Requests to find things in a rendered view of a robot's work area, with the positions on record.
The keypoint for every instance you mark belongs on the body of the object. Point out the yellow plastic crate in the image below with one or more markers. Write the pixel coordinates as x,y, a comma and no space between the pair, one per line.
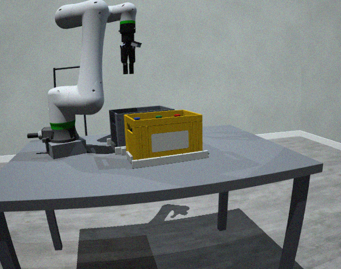
169,135

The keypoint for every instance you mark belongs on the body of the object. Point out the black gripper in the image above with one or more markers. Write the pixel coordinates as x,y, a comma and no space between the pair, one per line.
130,51

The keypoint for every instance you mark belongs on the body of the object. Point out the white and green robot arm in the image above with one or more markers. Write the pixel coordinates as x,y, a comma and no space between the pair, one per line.
87,97

